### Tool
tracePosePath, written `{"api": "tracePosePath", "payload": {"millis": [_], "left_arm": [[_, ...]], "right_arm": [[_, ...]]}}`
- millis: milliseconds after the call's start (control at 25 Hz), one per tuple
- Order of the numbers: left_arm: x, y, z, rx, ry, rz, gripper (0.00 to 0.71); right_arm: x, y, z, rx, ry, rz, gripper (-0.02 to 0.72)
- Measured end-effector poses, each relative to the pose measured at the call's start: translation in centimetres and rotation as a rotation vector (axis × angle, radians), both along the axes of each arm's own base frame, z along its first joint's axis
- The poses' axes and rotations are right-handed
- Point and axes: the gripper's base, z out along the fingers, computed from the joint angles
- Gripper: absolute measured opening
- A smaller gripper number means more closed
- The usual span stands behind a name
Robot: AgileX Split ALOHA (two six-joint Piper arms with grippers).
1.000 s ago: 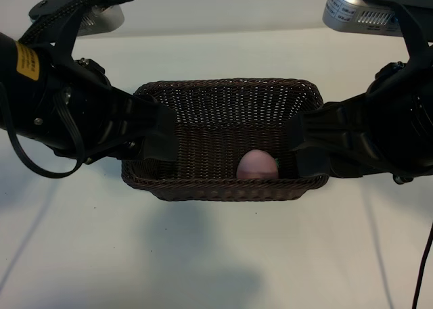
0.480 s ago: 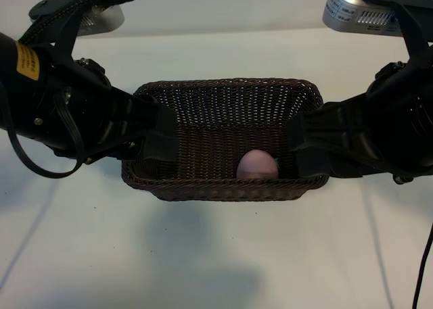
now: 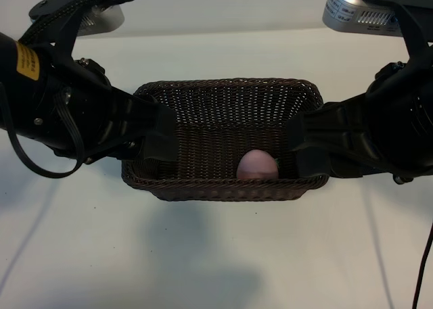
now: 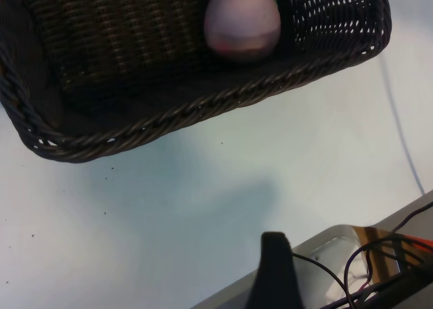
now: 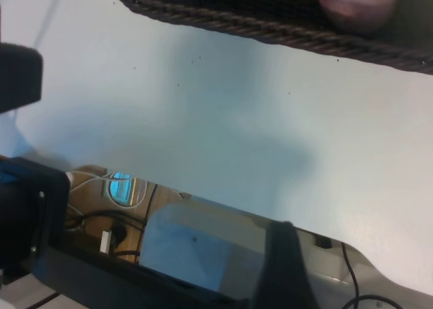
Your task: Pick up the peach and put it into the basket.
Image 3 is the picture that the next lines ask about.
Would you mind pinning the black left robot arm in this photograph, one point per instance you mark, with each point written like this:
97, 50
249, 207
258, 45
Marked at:
10, 96

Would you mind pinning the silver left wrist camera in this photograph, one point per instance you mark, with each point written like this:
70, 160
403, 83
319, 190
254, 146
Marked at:
108, 20

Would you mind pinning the dark brown wicker basket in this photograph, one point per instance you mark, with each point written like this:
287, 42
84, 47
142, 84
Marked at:
216, 119

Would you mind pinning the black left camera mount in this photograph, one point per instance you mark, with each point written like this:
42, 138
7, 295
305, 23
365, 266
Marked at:
64, 35

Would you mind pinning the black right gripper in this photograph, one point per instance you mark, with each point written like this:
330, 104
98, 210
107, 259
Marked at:
402, 133

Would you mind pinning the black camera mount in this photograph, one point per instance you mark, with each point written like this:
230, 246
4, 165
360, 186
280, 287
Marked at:
416, 35
64, 35

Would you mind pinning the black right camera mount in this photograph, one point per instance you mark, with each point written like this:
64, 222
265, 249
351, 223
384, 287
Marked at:
416, 35

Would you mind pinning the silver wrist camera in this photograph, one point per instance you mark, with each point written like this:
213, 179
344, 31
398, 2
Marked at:
348, 15
108, 20

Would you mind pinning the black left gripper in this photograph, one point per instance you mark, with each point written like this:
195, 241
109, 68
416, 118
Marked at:
88, 119

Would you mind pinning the pink peach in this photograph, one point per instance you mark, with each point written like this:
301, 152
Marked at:
255, 163

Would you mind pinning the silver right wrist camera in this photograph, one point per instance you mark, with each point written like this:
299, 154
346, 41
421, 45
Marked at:
348, 15

